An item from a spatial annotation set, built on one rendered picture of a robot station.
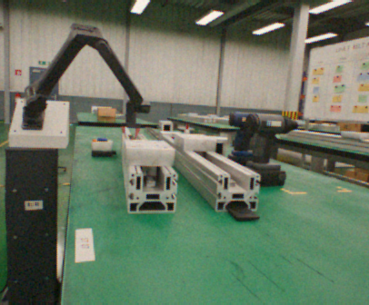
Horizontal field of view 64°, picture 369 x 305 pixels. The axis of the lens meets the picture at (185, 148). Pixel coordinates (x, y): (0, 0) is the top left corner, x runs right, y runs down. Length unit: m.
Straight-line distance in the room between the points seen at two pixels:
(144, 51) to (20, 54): 4.56
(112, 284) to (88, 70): 12.07
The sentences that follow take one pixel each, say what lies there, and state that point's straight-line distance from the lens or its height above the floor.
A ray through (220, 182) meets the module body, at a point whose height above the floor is 0.84.
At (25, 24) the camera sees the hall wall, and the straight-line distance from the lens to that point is 12.69.
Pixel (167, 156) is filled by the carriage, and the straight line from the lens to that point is 0.68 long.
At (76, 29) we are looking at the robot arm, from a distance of 1.26.
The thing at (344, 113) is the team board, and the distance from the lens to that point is 4.19.
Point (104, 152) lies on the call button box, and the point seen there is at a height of 0.80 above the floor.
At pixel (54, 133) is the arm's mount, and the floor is 0.84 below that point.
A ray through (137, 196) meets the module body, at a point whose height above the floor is 0.82.
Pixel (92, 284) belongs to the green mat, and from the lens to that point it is 0.41.
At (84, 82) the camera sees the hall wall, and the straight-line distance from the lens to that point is 12.32.
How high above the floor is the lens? 1.00
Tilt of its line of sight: 8 degrees down
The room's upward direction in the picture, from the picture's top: 4 degrees clockwise
